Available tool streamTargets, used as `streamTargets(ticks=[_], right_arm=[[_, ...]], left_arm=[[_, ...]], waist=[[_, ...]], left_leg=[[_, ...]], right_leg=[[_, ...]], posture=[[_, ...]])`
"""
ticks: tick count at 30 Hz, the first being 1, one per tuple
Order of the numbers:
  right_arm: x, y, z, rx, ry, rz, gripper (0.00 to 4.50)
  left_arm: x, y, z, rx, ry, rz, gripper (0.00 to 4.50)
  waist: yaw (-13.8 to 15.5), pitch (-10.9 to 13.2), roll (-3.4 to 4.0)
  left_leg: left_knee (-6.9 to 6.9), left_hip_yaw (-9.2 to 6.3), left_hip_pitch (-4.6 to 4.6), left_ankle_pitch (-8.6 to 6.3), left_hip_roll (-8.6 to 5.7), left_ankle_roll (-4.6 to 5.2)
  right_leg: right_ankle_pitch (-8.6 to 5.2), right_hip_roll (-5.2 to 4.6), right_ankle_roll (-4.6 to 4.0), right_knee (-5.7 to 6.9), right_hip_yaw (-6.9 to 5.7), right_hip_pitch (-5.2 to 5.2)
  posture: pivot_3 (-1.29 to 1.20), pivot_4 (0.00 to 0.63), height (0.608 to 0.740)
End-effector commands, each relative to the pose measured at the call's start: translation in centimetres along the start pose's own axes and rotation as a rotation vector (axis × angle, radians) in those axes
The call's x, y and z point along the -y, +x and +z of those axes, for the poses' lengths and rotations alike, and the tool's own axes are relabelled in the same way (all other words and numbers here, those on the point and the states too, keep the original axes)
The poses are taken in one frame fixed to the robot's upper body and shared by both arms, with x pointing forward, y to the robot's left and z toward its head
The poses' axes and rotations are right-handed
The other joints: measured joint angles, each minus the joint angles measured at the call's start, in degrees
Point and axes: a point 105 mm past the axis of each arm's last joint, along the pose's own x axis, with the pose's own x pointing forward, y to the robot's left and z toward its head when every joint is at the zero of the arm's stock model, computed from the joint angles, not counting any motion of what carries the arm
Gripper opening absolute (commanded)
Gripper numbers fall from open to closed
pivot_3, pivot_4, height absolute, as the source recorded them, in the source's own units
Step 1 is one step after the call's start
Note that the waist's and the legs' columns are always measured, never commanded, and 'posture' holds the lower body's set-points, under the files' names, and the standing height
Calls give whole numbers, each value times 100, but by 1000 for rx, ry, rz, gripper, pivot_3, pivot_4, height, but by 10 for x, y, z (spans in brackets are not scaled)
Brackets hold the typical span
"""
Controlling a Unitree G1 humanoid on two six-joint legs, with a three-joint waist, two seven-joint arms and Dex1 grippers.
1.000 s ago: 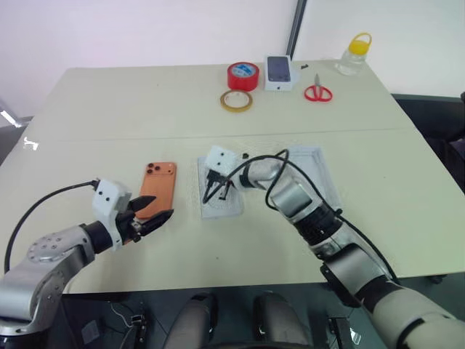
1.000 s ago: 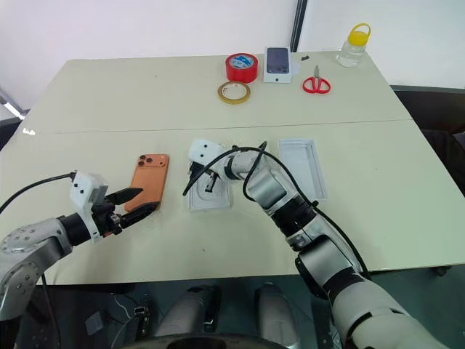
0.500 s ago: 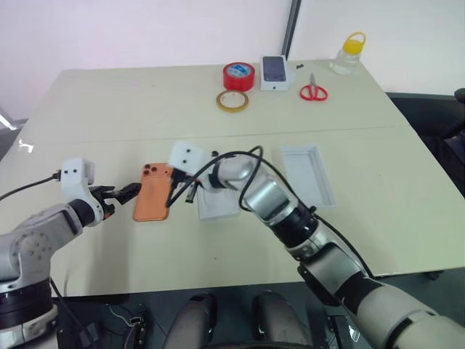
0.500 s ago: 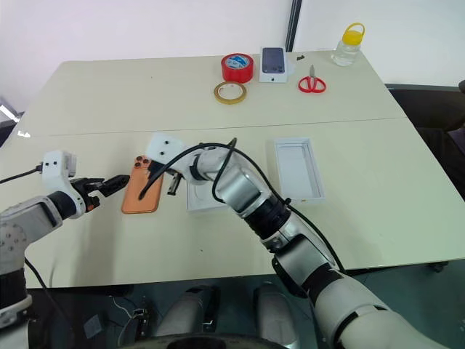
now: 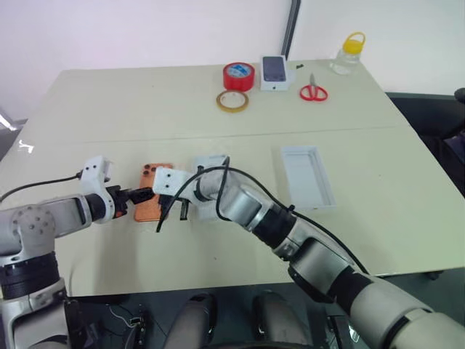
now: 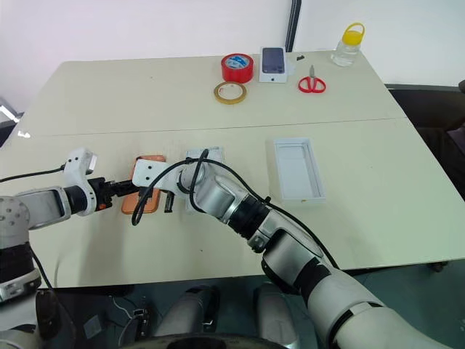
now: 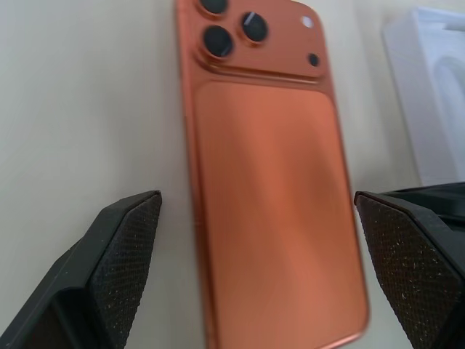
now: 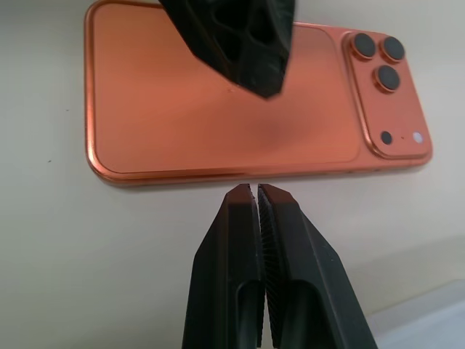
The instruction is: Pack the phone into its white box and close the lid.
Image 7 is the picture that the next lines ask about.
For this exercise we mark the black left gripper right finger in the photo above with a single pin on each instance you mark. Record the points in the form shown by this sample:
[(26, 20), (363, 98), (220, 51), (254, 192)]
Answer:
[(410, 261)]

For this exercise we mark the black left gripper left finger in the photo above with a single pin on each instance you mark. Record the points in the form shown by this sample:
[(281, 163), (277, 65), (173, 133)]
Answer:
[(105, 276)]

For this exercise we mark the white phone box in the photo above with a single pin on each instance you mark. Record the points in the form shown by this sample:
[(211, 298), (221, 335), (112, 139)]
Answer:
[(428, 94)]

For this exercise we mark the orange smartphone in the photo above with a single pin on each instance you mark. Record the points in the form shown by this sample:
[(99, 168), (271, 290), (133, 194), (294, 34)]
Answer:
[(269, 189)]

